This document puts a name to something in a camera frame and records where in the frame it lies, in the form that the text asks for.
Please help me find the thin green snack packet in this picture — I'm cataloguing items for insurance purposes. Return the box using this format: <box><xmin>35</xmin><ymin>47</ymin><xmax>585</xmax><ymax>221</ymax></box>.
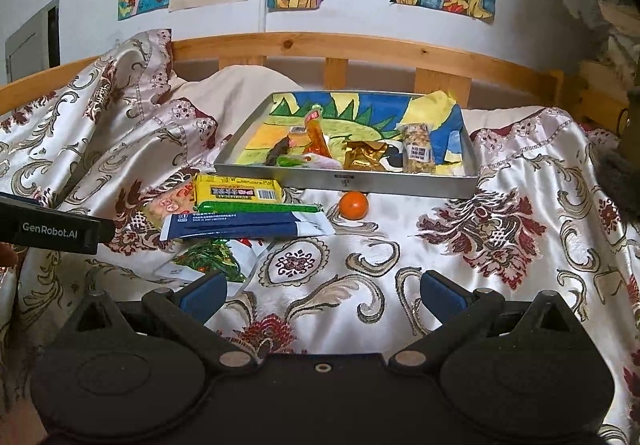
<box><xmin>197</xmin><ymin>202</ymin><xmax>323</xmax><ymax>216</ymax></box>

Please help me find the green vegetable snack packet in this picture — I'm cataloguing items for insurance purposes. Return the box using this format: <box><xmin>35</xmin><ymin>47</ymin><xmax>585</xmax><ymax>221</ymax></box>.
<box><xmin>155</xmin><ymin>237</ymin><xmax>276</xmax><ymax>283</ymax></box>

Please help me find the mandarin orange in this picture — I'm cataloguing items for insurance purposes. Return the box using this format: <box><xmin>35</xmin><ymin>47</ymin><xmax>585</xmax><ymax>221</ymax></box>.
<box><xmin>339</xmin><ymin>191</ymin><xmax>370</xmax><ymax>219</ymax></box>

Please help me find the wooden bed rail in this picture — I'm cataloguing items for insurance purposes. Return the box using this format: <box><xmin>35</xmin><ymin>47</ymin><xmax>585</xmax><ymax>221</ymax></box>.
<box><xmin>0</xmin><ymin>31</ymin><xmax>631</xmax><ymax>133</ymax></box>

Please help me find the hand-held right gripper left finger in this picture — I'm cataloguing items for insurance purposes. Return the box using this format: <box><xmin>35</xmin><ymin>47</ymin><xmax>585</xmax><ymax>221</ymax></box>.
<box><xmin>65</xmin><ymin>271</ymin><xmax>261</xmax><ymax>370</ymax></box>

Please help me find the floral hanging cloth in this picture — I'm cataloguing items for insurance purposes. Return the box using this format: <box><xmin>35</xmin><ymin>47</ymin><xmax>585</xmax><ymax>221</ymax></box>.
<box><xmin>530</xmin><ymin>0</ymin><xmax>640</xmax><ymax>76</ymax></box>

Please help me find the clear orange snack packet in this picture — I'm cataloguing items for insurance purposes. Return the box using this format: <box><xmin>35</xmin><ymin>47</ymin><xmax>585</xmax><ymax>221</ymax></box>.
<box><xmin>300</xmin><ymin>109</ymin><xmax>335</xmax><ymax>158</ymax></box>

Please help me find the orange cracker packet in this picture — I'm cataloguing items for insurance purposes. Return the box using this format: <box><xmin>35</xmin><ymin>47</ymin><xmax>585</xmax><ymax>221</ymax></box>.
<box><xmin>140</xmin><ymin>182</ymin><xmax>201</xmax><ymax>231</ymax></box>

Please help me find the metal tray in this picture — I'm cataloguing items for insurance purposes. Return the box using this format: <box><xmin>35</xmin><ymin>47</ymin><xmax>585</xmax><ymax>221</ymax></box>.
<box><xmin>214</xmin><ymin>91</ymin><xmax>480</xmax><ymax>200</ymax></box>

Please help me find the floral satin blanket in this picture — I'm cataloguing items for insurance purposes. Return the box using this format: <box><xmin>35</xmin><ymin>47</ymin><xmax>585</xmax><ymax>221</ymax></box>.
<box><xmin>0</xmin><ymin>29</ymin><xmax>640</xmax><ymax>445</ymax></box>

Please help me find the grey door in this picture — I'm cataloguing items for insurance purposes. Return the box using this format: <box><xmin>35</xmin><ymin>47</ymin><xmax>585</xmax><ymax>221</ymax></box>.
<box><xmin>5</xmin><ymin>0</ymin><xmax>61</xmax><ymax>86</ymax></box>

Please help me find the nut bar packet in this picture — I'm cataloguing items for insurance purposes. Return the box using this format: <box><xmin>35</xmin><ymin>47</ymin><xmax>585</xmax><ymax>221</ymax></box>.
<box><xmin>397</xmin><ymin>122</ymin><xmax>435</xmax><ymax>174</ymax></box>

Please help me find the yellow biscuit packet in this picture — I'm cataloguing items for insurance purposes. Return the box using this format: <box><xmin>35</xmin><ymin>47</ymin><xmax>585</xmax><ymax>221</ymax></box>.
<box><xmin>192</xmin><ymin>173</ymin><xmax>283</xmax><ymax>212</ymax></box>

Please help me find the blue white snack packet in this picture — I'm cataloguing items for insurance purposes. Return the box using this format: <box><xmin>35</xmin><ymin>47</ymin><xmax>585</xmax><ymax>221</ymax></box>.
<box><xmin>161</xmin><ymin>211</ymin><xmax>336</xmax><ymax>242</ymax></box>

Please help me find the dark brown snack packet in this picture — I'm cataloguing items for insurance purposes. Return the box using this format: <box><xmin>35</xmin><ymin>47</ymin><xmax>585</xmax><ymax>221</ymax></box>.
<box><xmin>263</xmin><ymin>135</ymin><xmax>297</xmax><ymax>168</ymax></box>

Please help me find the green pink snack packet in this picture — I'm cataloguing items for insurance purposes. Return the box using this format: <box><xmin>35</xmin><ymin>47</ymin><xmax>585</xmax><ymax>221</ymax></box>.
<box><xmin>276</xmin><ymin>152</ymin><xmax>342</xmax><ymax>172</ymax></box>

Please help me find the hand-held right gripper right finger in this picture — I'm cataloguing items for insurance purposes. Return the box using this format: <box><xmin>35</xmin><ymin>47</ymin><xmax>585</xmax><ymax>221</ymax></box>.
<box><xmin>389</xmin><ymin>270</ymin><xmax>583</xmax><ymax>371</ymax></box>

